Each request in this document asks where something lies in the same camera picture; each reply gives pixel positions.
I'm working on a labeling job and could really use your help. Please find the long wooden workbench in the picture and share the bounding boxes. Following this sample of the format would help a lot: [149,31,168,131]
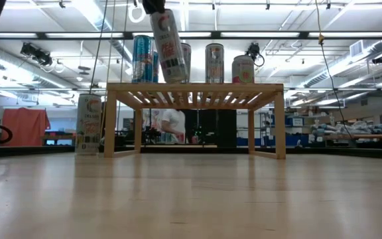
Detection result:
[323,132,382,140]

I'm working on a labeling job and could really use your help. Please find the white hanging ring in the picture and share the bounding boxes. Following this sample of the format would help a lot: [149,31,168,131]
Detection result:
[127,3,147,24]

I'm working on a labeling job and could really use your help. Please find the person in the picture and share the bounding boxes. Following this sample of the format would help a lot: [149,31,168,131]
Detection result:
[160,108,187,144]

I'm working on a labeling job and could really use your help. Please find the white Celsius Tropical Vibe can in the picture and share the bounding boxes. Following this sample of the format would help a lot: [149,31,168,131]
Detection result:
[74,93,102,156]
[205,42,225,84]

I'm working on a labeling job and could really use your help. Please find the long ceiling light rail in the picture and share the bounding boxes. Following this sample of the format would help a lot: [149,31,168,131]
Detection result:
[0,31,382,41]

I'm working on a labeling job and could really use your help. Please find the pile of plastic bags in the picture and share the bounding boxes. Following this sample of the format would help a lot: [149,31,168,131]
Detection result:
[312,119,382,135]

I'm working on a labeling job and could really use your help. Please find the yellow black knotted hanging cable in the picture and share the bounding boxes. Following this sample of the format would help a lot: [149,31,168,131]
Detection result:
[314,0,356,142]

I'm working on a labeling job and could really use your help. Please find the red hanging cloth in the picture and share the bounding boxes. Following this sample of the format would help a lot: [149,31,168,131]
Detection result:
[1,108,51,147]

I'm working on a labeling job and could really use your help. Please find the blue storage bin rack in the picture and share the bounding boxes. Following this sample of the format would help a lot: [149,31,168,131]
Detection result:
[236,111,307,147]

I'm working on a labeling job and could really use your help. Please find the white ceiling vent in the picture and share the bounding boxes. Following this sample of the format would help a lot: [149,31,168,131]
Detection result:
[349,39,364,57]

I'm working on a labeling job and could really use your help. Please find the colourful poster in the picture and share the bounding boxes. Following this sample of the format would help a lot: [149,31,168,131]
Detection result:
[143,109,164,143]

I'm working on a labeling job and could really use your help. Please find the silver ceiling air duct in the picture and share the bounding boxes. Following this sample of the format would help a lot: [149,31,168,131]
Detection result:
[305,39,382,89]

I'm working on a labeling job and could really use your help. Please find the light wooden slatted shelf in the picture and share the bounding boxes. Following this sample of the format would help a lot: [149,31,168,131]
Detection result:
[103,82,287,160]

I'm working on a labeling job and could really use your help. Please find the short white pink soda can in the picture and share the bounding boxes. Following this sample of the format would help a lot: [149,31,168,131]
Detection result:
[231,54,255,84]

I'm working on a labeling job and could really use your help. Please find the black ceiling camera with cable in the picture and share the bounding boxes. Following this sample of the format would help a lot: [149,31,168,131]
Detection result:
[243,42,265,67]

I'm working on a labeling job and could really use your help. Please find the blue Red Bull can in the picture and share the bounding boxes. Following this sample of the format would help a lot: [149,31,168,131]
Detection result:
[131,35,155,84]
[153,51,160,84]

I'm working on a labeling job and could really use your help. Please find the thin grey hanging cable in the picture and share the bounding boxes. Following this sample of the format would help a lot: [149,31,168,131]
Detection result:
[120,0,128,82]

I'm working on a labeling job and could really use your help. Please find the black partition panel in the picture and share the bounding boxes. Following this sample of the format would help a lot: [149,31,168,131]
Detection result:
[184,108,237,148]

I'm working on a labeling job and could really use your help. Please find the white Celsius Peach Vibe can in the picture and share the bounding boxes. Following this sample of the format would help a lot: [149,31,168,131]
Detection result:
[149,9,188,84]
[179,42,192,84]

